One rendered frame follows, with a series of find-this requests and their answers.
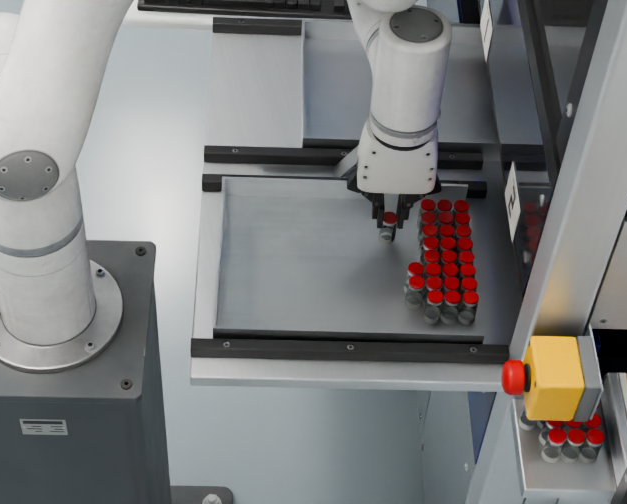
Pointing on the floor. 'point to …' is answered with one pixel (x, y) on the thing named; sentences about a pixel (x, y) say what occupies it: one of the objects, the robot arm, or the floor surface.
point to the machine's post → (578, 220)
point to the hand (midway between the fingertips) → (390, 210)
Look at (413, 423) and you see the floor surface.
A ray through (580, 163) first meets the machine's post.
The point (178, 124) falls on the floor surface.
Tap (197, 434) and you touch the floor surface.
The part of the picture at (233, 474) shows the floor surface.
